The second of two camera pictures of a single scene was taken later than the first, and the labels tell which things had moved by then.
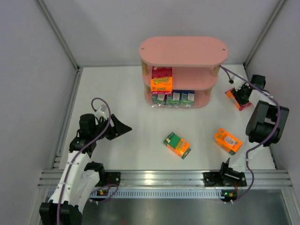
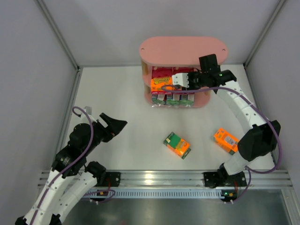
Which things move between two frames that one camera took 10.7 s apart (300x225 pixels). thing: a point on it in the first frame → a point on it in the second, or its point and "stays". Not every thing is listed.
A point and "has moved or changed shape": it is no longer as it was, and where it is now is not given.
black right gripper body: x=242 y=96 → x=191 y=79
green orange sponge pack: x=177 y=145 stays
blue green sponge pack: x=157 y=99 stays
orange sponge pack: x=225 y=140 stays
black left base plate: x=111 y=177 stays
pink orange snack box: x=229 y=93 has moved or changed shape
